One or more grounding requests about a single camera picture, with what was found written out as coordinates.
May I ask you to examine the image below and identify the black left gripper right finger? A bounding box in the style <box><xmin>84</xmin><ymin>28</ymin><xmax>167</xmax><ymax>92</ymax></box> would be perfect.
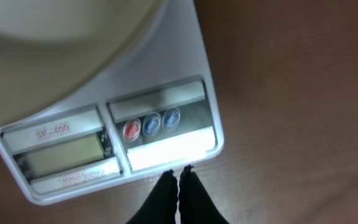
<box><xmin>178</xmin><ymin>165</ymin><xmax>228</xmax><ymax>224</ymax></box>

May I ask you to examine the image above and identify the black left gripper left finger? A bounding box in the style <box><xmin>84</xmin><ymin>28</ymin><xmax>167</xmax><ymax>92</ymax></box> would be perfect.
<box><xmin>127</xmin><ymin>170</ymin><xmax>178</xmax><ymax>224</ymax></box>

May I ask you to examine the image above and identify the white digital kitchen scale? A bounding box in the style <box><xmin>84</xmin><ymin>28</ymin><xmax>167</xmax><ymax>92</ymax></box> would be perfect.
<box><xmin>0</xmin><ymin>1</ymin><xmax>224</xmax><ymax>205</ymax></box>

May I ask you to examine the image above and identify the cream round bowl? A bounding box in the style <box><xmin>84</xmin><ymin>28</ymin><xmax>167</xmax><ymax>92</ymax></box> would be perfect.
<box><xmin>0</xmin><ymin>0</ymin><xmax>164</xmax><ymax>126</ymax></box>

